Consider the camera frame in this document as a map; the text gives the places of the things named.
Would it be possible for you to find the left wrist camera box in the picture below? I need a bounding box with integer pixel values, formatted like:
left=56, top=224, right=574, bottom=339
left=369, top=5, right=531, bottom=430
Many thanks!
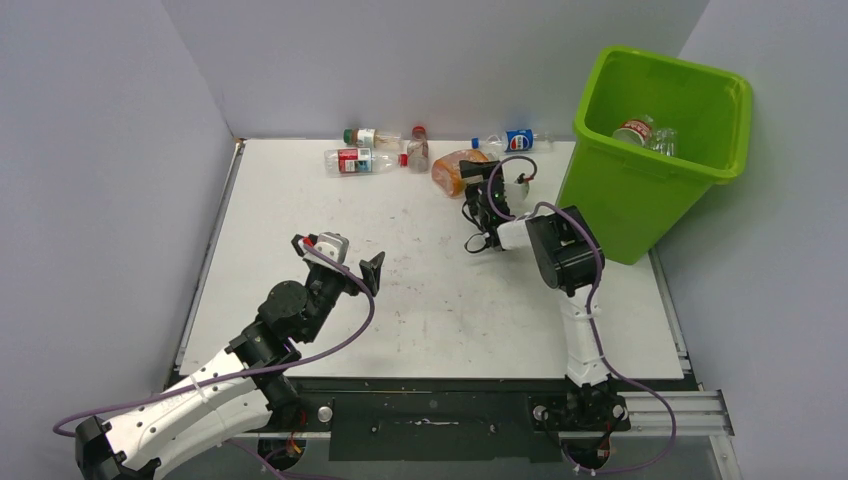
left=299, top=232, right=349, bottom=269

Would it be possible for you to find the red blue label bottle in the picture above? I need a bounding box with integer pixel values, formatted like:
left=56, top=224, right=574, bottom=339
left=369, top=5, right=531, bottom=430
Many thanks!
left=324, top=147, right=408, bottom=177

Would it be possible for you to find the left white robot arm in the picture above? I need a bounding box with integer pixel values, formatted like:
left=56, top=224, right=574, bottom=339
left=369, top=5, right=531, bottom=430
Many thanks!
left=74, top=232, right=385, bottom=479

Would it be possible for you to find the red cap small bottle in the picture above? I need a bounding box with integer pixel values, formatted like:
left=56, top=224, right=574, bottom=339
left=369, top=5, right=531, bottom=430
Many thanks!
left=407, top=126, right=430, bottom=173

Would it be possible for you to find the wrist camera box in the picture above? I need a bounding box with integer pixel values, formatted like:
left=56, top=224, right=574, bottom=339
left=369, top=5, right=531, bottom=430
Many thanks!
left=504, top=181, right=530, bottom=205
left=299, top=232, right=349, bottom=269

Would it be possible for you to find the green cap brown bottle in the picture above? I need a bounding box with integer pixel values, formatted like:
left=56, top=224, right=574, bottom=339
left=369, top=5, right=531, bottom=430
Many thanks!
left=343, top=128, right=403, bottom=151

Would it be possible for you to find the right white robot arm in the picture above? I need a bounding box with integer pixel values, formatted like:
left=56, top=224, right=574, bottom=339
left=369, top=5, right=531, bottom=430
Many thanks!
left=459, top=160, right=629, bottom=432

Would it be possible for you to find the orange bottle white cap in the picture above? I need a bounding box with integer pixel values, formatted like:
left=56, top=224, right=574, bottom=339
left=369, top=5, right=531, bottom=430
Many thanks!
left=430, top=149, right=497, bottom=198

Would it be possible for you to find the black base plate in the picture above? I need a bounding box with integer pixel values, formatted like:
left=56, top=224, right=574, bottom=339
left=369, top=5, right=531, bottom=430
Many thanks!
left=255, top=377, right=631, bottom=473

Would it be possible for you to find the far pepsi bottle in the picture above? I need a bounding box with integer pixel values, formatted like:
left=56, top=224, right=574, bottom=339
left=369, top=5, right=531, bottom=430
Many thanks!
left=471, top=129, right=554, bottom=155

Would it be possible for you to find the green plastic bin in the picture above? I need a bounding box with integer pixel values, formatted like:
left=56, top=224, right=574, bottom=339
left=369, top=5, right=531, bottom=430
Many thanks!
left=557, top=46, right=753, bottom=264

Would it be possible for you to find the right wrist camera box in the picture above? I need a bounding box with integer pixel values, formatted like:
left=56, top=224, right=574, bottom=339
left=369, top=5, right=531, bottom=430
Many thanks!
left=504, top=181, right=530, bottom=205

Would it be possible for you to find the red label clear bottle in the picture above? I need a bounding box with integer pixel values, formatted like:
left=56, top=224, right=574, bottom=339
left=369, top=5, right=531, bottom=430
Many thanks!
left=611, top=115, right=655, bottom=147

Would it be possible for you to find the blue label water bottle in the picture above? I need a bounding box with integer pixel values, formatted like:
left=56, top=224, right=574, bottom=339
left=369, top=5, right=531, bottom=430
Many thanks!
left=647, top=127, right=678, bottom=157

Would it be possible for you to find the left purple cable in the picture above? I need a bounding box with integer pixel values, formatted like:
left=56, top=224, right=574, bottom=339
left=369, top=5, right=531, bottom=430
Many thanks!
left=52, top=246, right=378, bottom=480

